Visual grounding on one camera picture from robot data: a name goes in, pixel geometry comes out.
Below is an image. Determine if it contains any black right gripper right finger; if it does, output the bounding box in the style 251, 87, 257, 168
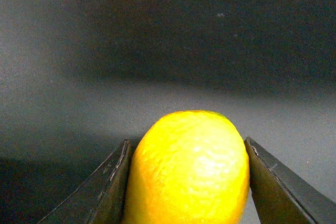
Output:
244, 137, 335, 224

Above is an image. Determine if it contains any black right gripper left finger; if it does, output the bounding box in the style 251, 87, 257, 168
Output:
39, 140, 132, 223

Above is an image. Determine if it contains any yellow lemon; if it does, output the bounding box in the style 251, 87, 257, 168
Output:
122, 110, 249, 223

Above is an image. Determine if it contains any black fruit shelf tray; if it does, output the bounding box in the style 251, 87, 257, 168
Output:
1, 0, 335, 223

